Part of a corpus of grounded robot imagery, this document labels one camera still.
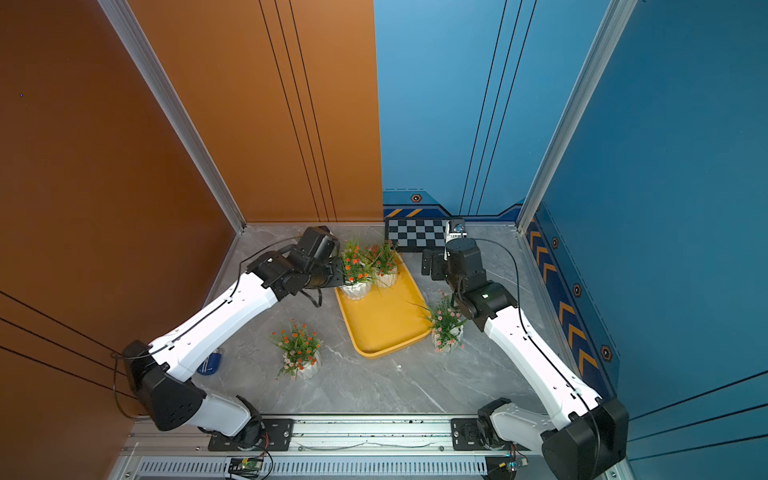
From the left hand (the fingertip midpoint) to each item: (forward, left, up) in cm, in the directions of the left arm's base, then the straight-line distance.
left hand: (346, 268), depth 78 cm
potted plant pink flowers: (-9, -28, -14) cm, 32 cm away
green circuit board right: (-41, -39, -24) cm, 61 cm away
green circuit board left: (-41, +22, -26) cm, 53 cm away
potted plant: (-21, +9, -7) cm, 24 cm away
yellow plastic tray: (-3, -11, -22) cm, 25 cm away
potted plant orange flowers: (-5, -3, 0) cm, 6 cm away
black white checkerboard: (+31, -21, -20) cm, 42 cm away
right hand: (+4, -26, +4) cm, 26 cm away
